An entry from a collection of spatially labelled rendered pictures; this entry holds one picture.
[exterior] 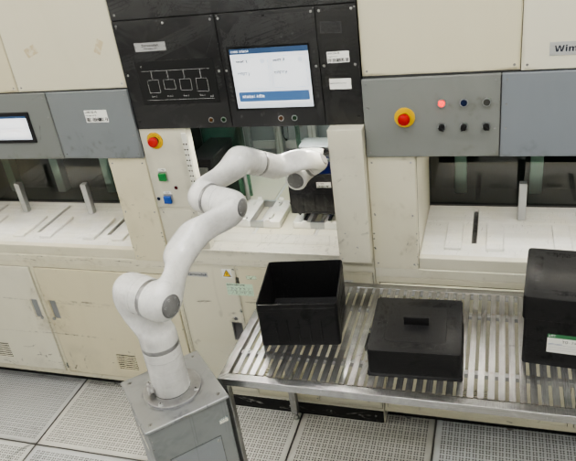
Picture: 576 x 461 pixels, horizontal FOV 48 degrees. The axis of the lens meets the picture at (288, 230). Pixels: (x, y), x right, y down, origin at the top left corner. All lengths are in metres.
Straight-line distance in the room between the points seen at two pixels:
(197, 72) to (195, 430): 1.22
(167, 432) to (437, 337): 0.89
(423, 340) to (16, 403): 2.29
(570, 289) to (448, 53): 0.81
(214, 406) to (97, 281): 1.14
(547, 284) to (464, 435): 1.09
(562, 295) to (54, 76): 1.95
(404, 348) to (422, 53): 0.93
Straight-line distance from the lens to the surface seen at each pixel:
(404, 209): 2.35
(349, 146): 2.23
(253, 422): 3.10
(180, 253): 1.97
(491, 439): 2.98
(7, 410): 3.66
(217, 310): 2.85
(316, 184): 2.60
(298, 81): 2.25
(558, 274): 2.13
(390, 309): 2.20
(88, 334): 3.31
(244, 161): 2.11
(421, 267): 2.48
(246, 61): 2.28
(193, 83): 2.39
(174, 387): 2.12
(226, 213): 2.01
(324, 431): 3.01
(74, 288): 3.17
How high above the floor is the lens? 2.16
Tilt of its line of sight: 28 degrees down
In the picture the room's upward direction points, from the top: 8 degrees counter-clockwise
